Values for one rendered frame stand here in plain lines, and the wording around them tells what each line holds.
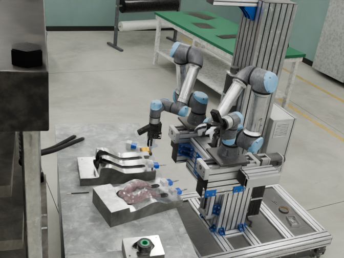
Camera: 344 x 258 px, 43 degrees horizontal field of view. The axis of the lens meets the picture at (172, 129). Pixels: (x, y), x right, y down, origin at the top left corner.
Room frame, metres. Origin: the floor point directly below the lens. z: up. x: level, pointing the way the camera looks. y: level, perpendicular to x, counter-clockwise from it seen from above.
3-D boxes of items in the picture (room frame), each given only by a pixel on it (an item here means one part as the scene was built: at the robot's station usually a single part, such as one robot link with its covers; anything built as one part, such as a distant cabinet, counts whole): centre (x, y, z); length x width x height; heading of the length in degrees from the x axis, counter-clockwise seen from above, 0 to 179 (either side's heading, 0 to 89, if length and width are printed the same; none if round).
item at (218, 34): (6.59, -0.56, 0.51); 2.40 x 1.13 x 1.02; 34
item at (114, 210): (2.20, 0.15, 0.86); 0.50 x 0.26 x 0.11; 126
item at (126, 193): (2.21, 0.15, 0.90); 0.26 x 0.18 x 0.08; 126
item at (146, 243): (1.75, 0.06, 0.89); 0.08 x 0.08 x 0.04
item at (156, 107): (2.64, 0.12, 1.27); 0.09 x 0.08 x 0.11; 156
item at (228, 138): (2.28, -0.33, 1.33); 0.11 x 0.08 x 0.11; 52
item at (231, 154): (2.56, -0.40, 1.09); 0.15 x 0.15 x 0.10
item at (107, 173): (2.51, 0.35, 0.87); 0.50 x 0.26 x 0.14; 109
